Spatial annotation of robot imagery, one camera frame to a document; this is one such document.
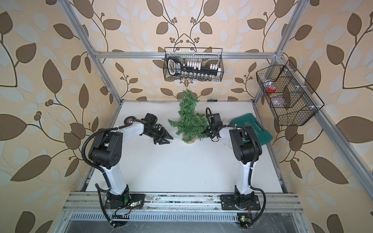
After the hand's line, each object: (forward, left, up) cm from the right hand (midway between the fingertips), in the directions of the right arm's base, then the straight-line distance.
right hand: (196, 130), depth 100 cm
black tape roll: (+12, +50, -1) cm, 52 cm away
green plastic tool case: (+5, -38, +2) cm, 39 cm away
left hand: (-8, +17, +5) cm, 20 cm away
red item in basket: (+6, -43, +30) cm, 53 cm away
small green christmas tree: (-8, +4, +17) cm, 19 cm away
